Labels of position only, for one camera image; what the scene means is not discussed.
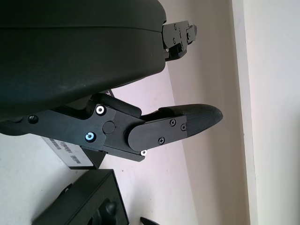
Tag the black RealSense box lid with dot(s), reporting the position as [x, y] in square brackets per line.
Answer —
[75, 154]

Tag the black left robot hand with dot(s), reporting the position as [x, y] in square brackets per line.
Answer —
[70, 58]

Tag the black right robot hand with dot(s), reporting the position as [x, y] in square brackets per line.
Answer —
[147, 221]

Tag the black box base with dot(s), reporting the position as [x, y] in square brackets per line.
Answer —
[77, 199]

